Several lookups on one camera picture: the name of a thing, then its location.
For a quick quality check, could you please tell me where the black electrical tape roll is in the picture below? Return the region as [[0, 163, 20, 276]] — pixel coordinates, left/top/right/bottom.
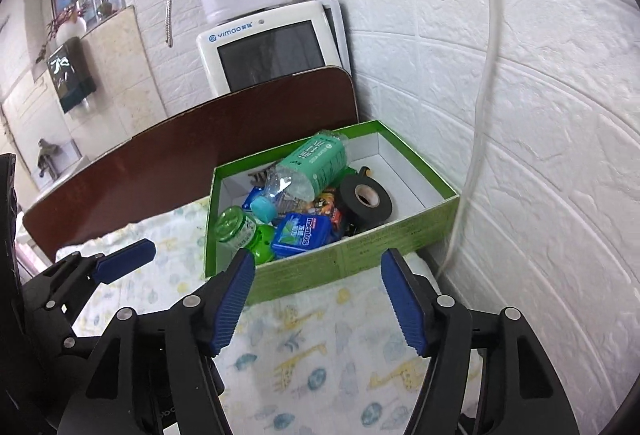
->
[[337, 174, 393, 233]]

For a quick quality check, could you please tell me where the blue playing card box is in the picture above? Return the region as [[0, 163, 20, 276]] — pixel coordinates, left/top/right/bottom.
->
[[304, 188, 345, 239]]

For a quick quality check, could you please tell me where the brown hair claw clip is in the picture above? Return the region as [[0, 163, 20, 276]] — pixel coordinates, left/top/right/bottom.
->
[[247, 164, 274, 188]]

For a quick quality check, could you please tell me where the green label plastic bottle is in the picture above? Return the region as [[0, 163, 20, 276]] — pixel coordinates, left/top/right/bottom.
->
[[250, 130, 350, 224]]

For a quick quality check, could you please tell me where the blue medicine box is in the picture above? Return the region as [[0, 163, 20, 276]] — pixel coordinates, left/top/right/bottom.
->
[[242, 187, 264, 212]]

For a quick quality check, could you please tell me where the green round jar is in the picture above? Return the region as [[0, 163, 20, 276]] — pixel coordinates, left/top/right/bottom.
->
[[214, 205, 276, 265]]

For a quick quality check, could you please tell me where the giraffe print white cloth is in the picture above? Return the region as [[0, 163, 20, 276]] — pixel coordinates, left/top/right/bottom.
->
[[74, 199, 427, 434]]

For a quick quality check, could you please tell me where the metal faucet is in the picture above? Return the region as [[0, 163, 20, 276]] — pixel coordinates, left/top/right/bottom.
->
[[37, 138, 62, 180]]

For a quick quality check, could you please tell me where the blue floss box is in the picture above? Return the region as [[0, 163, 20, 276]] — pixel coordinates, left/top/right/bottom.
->
[[271, 213, 332, 259]]

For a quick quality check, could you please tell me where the green cardboard box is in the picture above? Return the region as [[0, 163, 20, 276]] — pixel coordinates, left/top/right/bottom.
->
[[204, 121, 459, 304]]

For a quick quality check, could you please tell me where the white appliance with screen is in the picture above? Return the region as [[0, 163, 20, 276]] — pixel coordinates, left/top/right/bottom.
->
[[196, 0, 352, 98]]

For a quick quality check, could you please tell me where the dark green wall pouch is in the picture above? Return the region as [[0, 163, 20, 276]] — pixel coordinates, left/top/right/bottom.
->
[[47, 37, 96, 114]]

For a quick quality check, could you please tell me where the white wall cable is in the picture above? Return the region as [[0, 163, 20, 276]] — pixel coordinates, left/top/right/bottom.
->
[[434, 0, 501, 280]]

